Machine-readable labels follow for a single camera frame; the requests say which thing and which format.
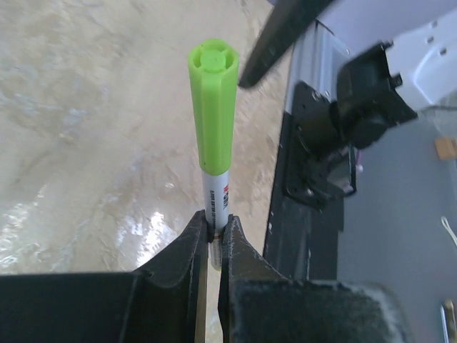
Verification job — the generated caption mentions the green marker cap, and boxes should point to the green marker cap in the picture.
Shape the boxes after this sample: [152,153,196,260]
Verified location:
[188,39,239,176]

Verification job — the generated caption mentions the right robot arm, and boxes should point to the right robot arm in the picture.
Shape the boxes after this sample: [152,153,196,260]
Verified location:
[238,1,456,156]

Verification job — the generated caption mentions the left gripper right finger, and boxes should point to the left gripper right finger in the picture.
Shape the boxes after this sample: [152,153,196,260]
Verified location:
[218,215,415,342]

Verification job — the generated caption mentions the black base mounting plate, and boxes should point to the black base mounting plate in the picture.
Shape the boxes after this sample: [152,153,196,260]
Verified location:
[263,81,358,280]

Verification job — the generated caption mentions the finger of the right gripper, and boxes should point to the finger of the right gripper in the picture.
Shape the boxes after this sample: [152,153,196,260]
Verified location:
[238,0,333,88]

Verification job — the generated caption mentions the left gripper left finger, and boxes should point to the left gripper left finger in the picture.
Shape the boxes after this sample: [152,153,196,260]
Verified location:
[1,211,208,342]

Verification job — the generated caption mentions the white marker pen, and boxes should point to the white marker pen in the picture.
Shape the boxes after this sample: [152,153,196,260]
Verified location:
[202,170,229,271]

